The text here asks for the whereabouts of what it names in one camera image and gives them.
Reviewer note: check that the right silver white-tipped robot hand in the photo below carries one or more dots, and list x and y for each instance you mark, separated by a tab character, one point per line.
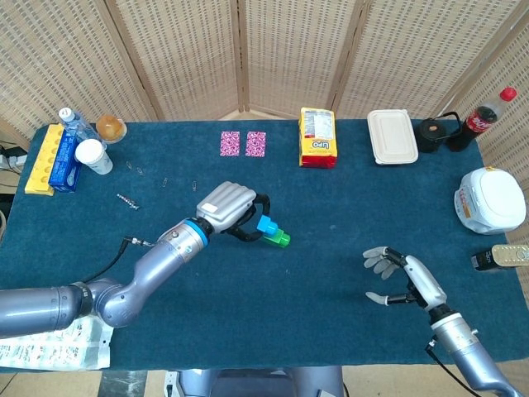
425	285

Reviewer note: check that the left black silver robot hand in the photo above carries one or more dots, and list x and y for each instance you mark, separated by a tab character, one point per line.
225	204

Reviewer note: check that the blue toy brick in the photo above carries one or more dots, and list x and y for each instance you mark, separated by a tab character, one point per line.
266	225

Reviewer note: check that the green toy brick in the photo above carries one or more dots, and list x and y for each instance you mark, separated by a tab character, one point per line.
281	240

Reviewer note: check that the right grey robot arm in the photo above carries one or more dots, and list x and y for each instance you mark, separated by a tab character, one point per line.
467	351

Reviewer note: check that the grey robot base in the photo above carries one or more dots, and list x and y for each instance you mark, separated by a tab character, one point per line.
256	382

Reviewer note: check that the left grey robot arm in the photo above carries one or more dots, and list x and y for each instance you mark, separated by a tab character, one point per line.
124	297

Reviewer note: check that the pink patterned card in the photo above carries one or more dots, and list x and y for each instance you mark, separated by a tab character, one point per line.
255	144
230	144

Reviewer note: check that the small black box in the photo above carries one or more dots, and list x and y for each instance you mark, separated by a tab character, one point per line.
483	261

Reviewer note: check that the blue carpet table cover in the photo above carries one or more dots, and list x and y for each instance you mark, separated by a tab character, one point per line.
330	207

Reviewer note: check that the white rice cooker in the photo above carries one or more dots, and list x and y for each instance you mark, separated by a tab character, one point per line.
492	202

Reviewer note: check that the orange jelly cup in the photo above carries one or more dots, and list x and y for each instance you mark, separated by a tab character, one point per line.
111	127

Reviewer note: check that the white paper cup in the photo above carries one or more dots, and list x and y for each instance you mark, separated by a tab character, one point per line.
94	156

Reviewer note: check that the woven folding screen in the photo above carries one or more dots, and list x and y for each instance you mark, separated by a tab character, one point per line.
186	58

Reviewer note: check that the white lidded lunch box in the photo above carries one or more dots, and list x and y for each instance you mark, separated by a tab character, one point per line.
392	136

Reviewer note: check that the blue toothpaste box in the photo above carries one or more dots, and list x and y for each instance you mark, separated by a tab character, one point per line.
64	165

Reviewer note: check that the clear water bottle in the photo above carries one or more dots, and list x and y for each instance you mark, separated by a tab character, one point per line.
78	124

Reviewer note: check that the cola bottle red cap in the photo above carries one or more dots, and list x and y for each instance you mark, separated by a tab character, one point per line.
475	124

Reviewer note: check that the yellow plastic tray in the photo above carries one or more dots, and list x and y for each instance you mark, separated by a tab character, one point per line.
39	165

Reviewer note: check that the white power strip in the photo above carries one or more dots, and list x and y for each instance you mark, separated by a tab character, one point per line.
12	157

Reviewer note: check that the white printed plastic bag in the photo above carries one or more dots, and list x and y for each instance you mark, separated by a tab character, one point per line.
62	351

